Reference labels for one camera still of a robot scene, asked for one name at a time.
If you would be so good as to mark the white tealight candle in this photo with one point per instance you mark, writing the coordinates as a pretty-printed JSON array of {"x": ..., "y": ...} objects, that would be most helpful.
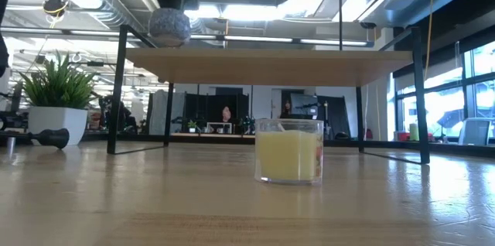
[{"x": 170, "y": 27}]

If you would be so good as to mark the yellow candle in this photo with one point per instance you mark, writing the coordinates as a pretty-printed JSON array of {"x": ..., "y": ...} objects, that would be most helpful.
[{"x": 288, "y": 157}]

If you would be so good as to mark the wooden shelf with black legs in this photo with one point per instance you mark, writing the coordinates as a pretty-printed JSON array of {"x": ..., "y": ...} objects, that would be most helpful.
[{"x": 270, "y": 68}]

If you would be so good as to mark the pink rounded object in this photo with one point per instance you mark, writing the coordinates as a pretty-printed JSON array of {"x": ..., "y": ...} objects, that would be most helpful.
[{"x": 226, "y": 114}]

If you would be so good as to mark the small potted plant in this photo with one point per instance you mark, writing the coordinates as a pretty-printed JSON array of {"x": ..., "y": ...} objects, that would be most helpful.
[{"x": 192, "y": 126}]

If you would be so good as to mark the person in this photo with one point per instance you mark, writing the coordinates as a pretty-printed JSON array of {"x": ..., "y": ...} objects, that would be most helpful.
[{"x": 287, "y": 108}]

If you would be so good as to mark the green plant in white pot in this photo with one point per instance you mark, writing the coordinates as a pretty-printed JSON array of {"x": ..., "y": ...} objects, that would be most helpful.
[{"x": 58, "y": 122}]

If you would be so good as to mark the black computer monitor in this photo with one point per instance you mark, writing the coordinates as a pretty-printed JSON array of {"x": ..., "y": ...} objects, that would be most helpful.
[{"x": 332, "y": 122}]

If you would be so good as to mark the small red box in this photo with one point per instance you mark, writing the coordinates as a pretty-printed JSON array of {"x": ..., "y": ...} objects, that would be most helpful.
[{"x": 403, "y": 136}]

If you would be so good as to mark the pale green cylinder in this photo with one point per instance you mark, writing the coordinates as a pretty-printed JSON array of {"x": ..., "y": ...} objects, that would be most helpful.
[{"x": 416, "y": 132}]

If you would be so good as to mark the light grey chair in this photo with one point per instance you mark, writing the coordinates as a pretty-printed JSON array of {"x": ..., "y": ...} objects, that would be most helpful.
[{"x": 475, "y": 132}]

